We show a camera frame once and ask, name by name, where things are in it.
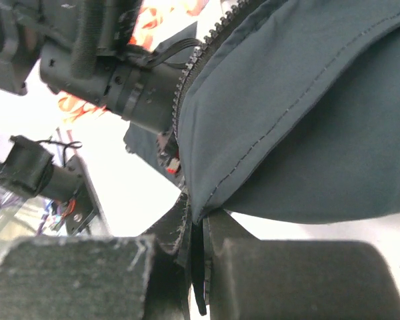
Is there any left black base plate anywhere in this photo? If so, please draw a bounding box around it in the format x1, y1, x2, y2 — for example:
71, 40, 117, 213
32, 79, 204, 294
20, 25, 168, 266
64, 155, 111, 237

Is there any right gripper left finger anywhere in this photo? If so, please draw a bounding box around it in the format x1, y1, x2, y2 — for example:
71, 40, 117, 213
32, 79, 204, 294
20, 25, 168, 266
0, 193, 191, 319

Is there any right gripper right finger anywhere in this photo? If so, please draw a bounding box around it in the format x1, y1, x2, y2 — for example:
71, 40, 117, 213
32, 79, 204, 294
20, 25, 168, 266
203, 211, 400, 319

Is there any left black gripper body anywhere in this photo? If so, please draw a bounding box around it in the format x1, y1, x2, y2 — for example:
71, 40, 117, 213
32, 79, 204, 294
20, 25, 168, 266
113, 64, 181, 180

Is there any dark grey zip jacket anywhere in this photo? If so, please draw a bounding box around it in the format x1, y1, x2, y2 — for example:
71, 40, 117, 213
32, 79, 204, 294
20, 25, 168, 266
124, 1, 400, 224

